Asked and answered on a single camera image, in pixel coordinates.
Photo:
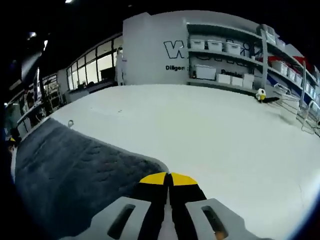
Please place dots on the grey towel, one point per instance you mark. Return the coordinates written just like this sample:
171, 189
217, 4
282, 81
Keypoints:
75, 170

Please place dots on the person's right hand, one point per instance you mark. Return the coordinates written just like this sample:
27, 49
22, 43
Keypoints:
170, 227

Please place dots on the white cardboard box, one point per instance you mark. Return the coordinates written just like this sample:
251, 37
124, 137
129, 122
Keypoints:
223, 79
248, 81
237, 81

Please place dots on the large white storage bin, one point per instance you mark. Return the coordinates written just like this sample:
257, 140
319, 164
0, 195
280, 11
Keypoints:
205, 72

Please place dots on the spare hand-held gripper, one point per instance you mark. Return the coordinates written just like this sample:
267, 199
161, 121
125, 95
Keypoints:
261, 93

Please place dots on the white hanging coat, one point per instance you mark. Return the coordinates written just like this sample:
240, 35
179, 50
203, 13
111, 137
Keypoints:
120, 67

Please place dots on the grey metal shelf rack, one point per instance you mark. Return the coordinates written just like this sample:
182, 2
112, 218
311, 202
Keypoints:
225, 53

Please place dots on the white lidded storage bin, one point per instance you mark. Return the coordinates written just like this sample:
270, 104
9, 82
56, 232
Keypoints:
215, 46
231, 47
197, 44

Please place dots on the glass window wall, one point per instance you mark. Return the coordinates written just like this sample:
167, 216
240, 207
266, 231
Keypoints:
103, 67

